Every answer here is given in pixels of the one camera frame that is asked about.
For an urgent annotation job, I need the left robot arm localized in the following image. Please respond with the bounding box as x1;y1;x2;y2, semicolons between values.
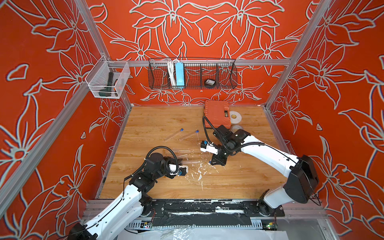
64;146;188;240

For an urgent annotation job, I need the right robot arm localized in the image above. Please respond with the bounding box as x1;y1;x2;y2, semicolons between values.
201;116;321;217

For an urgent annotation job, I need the clear tape roll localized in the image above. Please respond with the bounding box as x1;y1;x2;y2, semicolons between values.
231;125;244;133

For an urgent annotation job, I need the white tape roll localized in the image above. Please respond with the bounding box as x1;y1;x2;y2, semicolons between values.
230;111;242;125

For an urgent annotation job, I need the orange tool case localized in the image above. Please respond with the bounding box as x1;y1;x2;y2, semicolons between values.
204;100;231;129

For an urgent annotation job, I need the small black device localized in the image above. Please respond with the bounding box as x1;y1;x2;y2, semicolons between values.
204;79;217;88

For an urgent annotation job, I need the light blue box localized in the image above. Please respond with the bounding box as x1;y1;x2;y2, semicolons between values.
175;62;185;89

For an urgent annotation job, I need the dark green tool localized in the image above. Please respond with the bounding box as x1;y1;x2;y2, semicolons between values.
99;72;114;97

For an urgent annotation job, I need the clear acrylic box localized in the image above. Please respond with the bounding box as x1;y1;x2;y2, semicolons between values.
85;56;131;99

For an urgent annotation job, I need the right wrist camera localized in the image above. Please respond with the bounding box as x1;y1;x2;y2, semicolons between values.
200;141;219;155

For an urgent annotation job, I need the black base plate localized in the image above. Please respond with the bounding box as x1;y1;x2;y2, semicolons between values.
126;199;285;231

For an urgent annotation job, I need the black wire basket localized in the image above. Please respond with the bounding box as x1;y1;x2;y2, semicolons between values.
148;58;239;90

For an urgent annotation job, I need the white cable bundle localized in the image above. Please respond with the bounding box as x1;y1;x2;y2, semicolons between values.
167;59;177;88

